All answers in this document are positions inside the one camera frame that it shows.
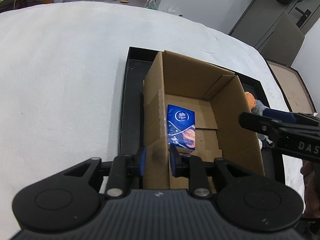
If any brown board black frame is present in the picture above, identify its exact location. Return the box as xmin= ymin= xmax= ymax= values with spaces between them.
xmin=266 ymin=60 xmax=318 ymax=116

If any black shallow tray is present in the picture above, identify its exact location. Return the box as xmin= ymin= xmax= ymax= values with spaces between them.
xmin=118 ymin=47 xmax=285 ymax=184

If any white table cloth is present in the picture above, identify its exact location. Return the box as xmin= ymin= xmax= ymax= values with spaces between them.
xmin=0 ymin=0 xmax=306 ymax=240

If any grey door with handle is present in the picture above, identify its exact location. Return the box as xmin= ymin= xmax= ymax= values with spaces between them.
xmin=229 ymin=0 xmax=319 ymax=52

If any person's right hand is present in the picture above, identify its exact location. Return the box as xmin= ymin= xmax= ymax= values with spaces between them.
xmin=300 ymin=160 xmax=319 ymax=218

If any grey pink plush toy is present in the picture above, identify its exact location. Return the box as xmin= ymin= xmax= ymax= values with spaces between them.
xmin=251 ymin=100 xmax=272 ymax=148

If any brown cardboard box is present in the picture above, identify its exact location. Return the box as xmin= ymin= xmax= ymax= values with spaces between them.
xmin=143 ymin=51 xmax=264 ymax=189

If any blue tissue pack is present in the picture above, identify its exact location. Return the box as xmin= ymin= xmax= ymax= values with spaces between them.
xmin=167 ymin=105 xmax=196 ymax=152

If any green plastic bag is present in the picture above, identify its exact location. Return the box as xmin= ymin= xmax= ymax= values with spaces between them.
xmin=144 ymin=0 xmax=158 ymax=10

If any orange burger plush toy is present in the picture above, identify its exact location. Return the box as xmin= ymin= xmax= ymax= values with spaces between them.
xmin=245 ymin=92 xmax=257 ymax=111

